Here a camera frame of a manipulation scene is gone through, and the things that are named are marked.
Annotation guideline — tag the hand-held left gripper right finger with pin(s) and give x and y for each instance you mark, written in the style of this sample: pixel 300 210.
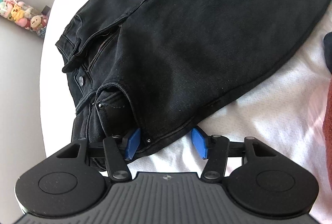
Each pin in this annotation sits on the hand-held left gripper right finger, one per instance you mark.
pixel 199 142

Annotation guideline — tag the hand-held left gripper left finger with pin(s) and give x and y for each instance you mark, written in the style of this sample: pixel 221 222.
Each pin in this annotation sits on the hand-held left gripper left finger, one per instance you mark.
pixel 132 143

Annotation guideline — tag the black jeans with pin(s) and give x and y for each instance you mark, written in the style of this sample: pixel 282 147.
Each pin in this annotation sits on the black jeans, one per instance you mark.
pixel 181 45

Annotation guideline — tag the bed with pale dotted sheet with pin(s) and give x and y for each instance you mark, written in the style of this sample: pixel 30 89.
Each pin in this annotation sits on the bed with pale dotted sheet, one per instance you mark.
pixel 259 123

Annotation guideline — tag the reddish cloth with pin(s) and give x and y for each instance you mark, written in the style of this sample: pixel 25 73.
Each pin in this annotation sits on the reddish cloth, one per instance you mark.
pixel 328 115

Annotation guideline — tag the dark cloth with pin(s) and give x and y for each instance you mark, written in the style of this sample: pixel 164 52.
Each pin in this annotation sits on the dark cloth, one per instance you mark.
pixel 328 50

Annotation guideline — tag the small dark object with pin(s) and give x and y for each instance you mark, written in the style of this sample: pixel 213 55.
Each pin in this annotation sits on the small dark object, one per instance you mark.
pixel 45 11

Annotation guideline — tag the column of plush toys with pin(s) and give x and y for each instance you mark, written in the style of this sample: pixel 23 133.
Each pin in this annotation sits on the column of plush toys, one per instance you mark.
pixel 18 12

